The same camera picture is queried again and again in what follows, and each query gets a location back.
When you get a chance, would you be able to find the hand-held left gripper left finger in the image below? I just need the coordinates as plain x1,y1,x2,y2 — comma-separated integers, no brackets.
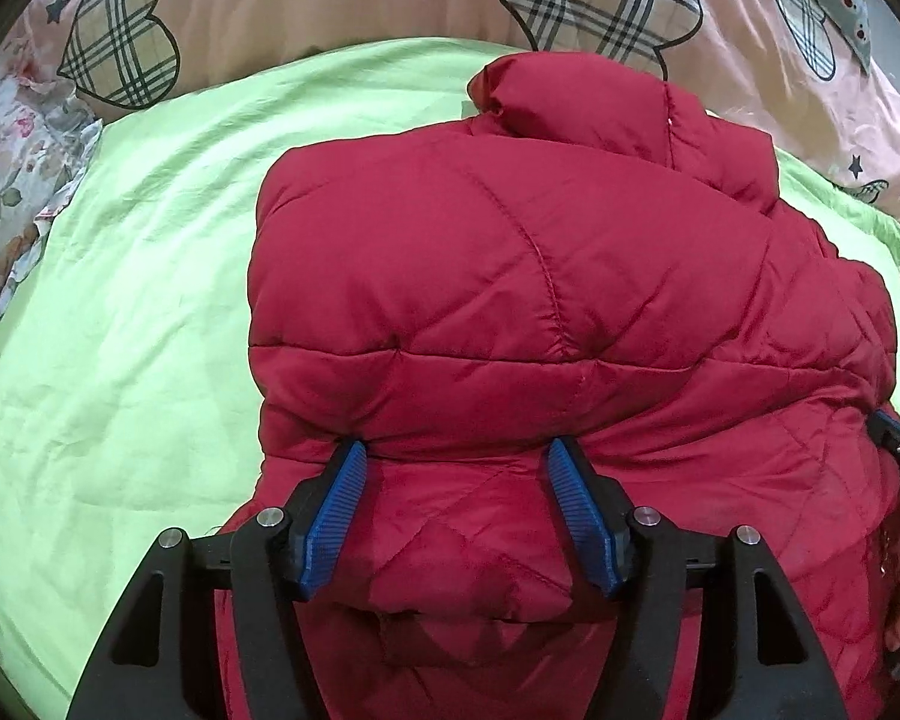
66,439,370,720

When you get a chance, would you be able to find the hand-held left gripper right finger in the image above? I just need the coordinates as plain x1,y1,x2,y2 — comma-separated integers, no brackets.
546,436,850,720

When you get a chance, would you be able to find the red quilted puffer jacket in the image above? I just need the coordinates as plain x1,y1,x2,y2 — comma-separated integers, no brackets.
221,52,900,720

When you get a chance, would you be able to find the light green bed sheet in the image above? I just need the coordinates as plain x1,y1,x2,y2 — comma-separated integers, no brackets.
0,36,900,700

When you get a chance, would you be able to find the floral ruffled pillow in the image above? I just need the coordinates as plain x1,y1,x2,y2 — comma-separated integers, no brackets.
0,52,106,368

